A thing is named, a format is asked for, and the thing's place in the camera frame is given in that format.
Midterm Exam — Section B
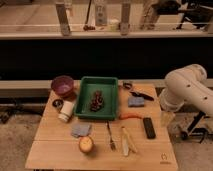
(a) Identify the purple bowl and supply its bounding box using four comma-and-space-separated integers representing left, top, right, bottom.
51, 75, 74, 97

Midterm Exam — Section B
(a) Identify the grey folded cloth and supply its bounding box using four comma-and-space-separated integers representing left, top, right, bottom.
71, 123, 92, 138

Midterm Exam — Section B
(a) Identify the dark grape bunch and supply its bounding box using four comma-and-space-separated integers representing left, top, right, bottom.
90, 90, 104, 112

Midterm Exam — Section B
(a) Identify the metal fork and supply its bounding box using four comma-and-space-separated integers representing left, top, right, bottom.
106, 122, 116, 151

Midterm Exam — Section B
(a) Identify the dark ring tape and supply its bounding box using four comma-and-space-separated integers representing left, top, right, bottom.
123, 82, 133, 90

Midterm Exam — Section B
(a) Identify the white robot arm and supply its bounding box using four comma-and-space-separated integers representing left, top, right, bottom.
159, 64, 213, 117

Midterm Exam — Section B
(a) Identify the green plastic tray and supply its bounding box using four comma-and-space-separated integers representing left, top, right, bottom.
74, 76, 118, 121

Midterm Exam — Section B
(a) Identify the yellow apple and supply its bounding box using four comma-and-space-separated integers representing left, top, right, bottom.
79, 136, 94, 153

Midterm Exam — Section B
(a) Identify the yellow peeled banana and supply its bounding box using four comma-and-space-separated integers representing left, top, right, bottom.
121, 126, 138, 156

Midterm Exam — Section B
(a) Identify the small black round lid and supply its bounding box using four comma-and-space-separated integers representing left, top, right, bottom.
52, 99, 63, 108

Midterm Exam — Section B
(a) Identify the white cup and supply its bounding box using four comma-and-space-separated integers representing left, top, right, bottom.
58, 101, 74, 122

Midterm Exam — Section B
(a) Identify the black eraser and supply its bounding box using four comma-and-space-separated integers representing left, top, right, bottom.
143, 117, 156, 139

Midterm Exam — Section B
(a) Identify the blue-grey sponge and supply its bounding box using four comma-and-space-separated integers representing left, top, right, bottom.
128, 97, 145, 107

